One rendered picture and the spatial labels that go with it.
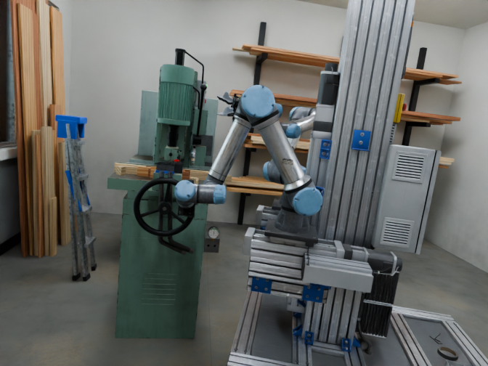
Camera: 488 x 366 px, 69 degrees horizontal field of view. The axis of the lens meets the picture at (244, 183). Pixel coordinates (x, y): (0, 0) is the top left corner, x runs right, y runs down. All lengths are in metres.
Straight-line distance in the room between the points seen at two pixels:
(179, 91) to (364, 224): 1.14
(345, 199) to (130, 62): 3.25
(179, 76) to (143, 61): 2.44
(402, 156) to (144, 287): 1.46
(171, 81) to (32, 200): 1.78
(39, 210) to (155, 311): 1.47
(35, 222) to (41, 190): 0.26
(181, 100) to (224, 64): 2.42
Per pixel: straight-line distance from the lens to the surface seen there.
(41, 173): 3.21
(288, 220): 1.52
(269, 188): 4.03
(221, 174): 1.46
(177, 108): 1.94
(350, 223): 1.74
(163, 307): 2.14
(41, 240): 3.30
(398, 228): 1.73
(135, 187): 1.91
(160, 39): 4.39
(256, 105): 1.29
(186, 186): 1.33
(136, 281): 2.08
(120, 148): 4.40
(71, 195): 2.74
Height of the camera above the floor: 1.25
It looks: 10 degrees down
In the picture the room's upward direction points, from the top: 7 degrees clockwise
